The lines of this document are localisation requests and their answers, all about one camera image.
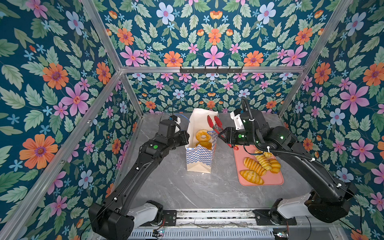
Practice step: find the striped long bread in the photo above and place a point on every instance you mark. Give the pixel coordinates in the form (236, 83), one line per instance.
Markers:
(254, 166)
(264, 162)

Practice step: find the small round bread roll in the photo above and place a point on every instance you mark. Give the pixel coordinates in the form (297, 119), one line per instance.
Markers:
(275, 166)

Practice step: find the black wall hook rail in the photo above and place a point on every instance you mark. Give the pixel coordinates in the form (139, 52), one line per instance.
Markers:
(210, 70)

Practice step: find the round yellow bun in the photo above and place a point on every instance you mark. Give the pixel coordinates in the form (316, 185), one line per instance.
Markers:
(207, 145)

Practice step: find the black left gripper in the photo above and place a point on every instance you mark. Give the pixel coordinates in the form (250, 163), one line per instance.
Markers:
(185, 136)

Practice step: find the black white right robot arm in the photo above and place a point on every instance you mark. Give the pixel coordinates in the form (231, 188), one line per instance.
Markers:
(328, 201)

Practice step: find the pink plastic tray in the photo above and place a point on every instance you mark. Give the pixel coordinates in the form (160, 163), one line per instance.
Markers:
(264, 177)

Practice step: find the golden croissant bread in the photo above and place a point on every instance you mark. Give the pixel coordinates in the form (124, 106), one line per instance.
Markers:
(252, 177)

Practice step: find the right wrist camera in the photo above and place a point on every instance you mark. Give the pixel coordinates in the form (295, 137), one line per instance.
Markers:
(241, 119)

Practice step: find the blue checkered paper bag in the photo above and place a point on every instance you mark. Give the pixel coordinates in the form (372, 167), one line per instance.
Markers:
(198, 158)

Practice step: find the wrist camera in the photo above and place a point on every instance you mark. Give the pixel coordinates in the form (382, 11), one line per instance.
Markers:
(241, 119)
(177, 121)

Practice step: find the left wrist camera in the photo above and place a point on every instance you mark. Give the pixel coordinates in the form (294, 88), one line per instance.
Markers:
(177, 121)

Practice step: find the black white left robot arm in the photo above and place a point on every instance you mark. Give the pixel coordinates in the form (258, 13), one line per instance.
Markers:
(115, 219)

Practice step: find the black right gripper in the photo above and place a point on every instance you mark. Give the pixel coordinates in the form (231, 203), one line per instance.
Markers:
(229, 135)

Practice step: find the glazed ring donut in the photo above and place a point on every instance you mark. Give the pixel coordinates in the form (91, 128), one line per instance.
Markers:
(203, 136)

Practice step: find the striped long bread middle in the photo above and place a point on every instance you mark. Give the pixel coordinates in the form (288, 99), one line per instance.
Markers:
(264, 162)

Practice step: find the braided bread roll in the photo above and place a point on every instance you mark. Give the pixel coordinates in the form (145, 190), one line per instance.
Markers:
(268, 155)

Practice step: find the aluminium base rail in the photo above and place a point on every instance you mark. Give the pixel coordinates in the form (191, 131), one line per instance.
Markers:
(236, 224)

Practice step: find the striped long bread left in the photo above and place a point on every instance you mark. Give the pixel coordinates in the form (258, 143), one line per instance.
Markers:
(254, 166)

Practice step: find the red metal kitchen tongs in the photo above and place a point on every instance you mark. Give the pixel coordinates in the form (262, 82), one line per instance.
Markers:
(217, 127)

